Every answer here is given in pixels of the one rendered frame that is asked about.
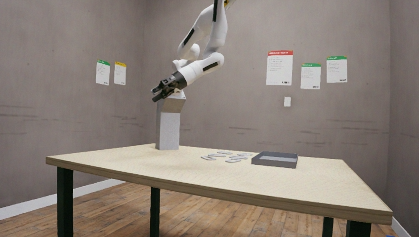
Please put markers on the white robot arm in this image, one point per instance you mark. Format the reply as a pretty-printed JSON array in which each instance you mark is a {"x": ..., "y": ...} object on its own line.
[{"x": 212, "y": 20}]

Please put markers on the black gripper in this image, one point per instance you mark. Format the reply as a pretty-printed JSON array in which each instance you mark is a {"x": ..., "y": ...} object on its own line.
[{"x": 168, "y": 85}]

